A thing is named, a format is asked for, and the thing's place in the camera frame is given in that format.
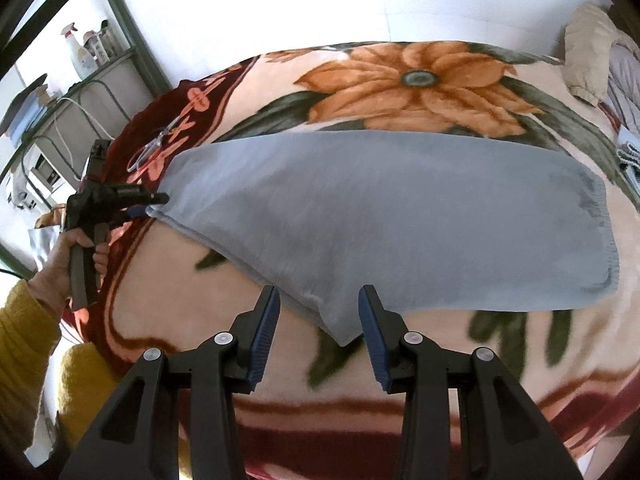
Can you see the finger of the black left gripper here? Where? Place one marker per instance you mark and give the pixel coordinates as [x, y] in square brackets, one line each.
[129, 214]
[150, 196]

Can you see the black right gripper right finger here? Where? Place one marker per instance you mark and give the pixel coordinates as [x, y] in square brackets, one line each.
[503, 434]

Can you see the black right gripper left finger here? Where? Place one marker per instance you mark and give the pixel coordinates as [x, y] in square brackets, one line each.
[136, 434]

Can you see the grey sweat pants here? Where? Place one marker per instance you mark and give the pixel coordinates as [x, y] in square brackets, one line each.
[431, 221]

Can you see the person left hand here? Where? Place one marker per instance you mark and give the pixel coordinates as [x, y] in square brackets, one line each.
[50, 287]

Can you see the silver scissors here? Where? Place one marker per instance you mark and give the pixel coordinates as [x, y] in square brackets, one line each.
[152, 147]

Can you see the yellow sweater sleeve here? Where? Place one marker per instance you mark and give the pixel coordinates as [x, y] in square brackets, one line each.
[29, 334]

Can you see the white spray bottle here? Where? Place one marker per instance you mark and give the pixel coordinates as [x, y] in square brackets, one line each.
[83, 61]

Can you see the floral plush blanket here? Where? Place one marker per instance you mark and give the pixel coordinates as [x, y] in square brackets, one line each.
[319, 414]

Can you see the folded grey striped cloth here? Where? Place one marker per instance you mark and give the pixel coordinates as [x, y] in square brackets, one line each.
[628, 152]

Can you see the beige puffer jacket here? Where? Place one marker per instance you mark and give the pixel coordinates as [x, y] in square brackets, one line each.
[602, 63]

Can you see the green metal bed frame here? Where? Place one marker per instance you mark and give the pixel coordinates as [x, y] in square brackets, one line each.
[50, 117]

